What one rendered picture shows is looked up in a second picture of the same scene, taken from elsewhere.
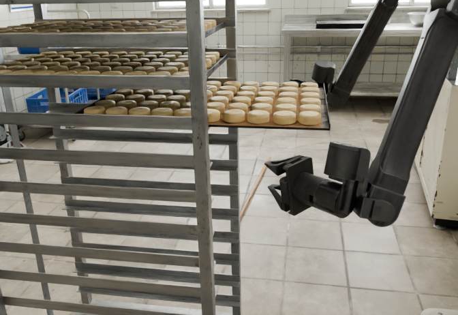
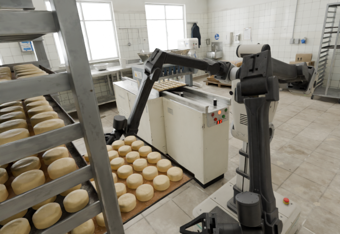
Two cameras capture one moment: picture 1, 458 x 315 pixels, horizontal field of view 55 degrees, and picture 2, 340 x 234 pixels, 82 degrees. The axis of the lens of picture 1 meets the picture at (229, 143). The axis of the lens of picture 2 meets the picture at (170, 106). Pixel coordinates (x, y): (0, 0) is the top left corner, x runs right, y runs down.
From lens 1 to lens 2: 63 cm
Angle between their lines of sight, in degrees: 44
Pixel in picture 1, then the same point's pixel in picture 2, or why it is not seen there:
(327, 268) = not seen: hidden behind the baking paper
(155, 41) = (48, 192)
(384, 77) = not seen: hidden behind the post
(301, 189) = not seen: outside the picture
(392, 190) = (274, 209)
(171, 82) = (77, 220)
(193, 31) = (101, 166)
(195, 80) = (111, 207)
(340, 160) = (256, 213)
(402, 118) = (265, 165)
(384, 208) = (280, 224)
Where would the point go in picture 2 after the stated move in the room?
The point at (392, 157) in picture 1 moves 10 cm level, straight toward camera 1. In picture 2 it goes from (268, 190) to (306, 218)
